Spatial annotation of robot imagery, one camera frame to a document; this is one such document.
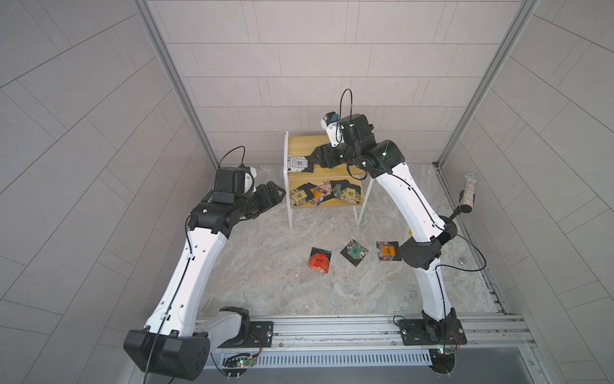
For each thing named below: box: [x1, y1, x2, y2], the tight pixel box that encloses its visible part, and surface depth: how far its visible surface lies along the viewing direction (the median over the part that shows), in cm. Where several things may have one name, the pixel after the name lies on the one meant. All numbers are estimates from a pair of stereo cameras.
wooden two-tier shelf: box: [283, 131, 374, 230], surface depth 86 cm
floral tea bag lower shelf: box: [315, 179, 332, 200], surface depth 91 cm
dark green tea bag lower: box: [329, 179, 350, 200], surface depth 90 cm
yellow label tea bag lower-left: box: [289, 188, 308, 208], surface depth 87 cm
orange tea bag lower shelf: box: [309, 188, 323, 206], surface depth 87 cm
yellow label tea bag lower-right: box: [340, 187, 361, 204], surface depth 88 cm
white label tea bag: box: [287, 155, 309, 173], surface depth 75 cm
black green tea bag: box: [301, 160, 315, 173], surface depth 74 cm
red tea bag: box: [308, 247, 332, 274], surface depth 88 cm
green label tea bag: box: [339, 239, 369, 268], surface depth 91 cm
